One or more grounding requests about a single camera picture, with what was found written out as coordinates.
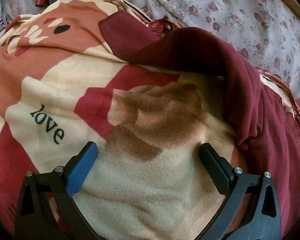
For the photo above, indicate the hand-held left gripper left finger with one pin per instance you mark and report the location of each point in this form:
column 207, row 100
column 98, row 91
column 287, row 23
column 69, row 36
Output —
column 82, row 170

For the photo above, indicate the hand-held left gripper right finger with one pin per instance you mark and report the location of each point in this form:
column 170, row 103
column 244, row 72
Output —
column 215, row 172

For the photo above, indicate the maroon sweater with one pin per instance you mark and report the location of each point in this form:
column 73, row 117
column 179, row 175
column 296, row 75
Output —
column 195, row 47

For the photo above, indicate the printed fleece blanket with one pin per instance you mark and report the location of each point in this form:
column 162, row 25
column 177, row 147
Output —
column 52, row 85

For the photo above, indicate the floral bed sheet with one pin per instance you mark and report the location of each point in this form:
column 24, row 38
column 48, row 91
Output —
column 215, row 5

